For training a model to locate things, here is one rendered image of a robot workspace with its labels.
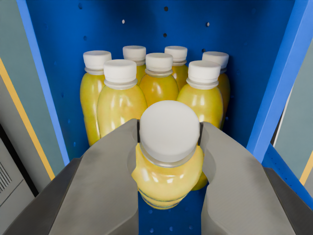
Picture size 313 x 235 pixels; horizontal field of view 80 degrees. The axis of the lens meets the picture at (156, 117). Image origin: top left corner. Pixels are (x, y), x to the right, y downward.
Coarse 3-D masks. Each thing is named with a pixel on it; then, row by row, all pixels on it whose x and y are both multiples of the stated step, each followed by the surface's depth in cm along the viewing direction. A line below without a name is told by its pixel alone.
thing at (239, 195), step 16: (208, 128) 11; (208, 144) 10; (224, 144) 10; (208, 160) 9; (224, 160) 9; (240, 160) 9; (256, 160) 9; (208, 176) 9; (224, 176) 8; (240, 176) 8; (256, 176) 8; (208, 192) 7; (224, 192) 7; (240, 192) 7; (256, 192) 7; (272, 192) 7; (208, 208) 6; (224, 208) 6; (240, 208) 6; (256, 208) 6; (272, 208) 6; (208, 224) 6; (224, 224) 6; (240, 224) 6; (256, 224) 6; (272, 224) 6; (288, 224) 6
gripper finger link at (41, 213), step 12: (72, 168) 8; (60, 180) 7; (48, 192) 7; (60, 192) 7; (36, 204) 6; (48, 204) 6; (60, 204) 6; (24, 216) 6; (36, 216) 6; (48, 216) 6; (12, 228) 6; (24, 228) 6; (36, 228) 6; (48, 228) 6
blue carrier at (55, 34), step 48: (48, 0) 22; (96, 0) 28; (144, 0) 32; (192, 0) 31; (240, 0) 27; (288, 0) 20; (48, 48) 22; (96, 48) 31; (192, 48) 35; (240, 48) 29; (288, 48) 12; (48, 96) 22; (240, 96) 30; (288, 96) 17; (240, 144) 31; (192, 192) 35
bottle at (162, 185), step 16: (144, 160) 14; (192, 160) 14; (144, 176) 14; (160, 176) 13; (176, 176) 13; (192, 176) 14; (144, 192) 16; (160, 192) 15; (176, 192) 15; (160, 208) 24
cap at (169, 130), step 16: (144, 112) 12; (160, 112) 12; (176, 112) 12; (192, 112) 12; (144, 128) 12; (160, 128) 12; (176, 128) 12; (192, 128) 12; (144, 144) 11; (160, 144) 11; (176, 144) 11; (192, 144) 11; (160, 160) 12; (176, 160) 12
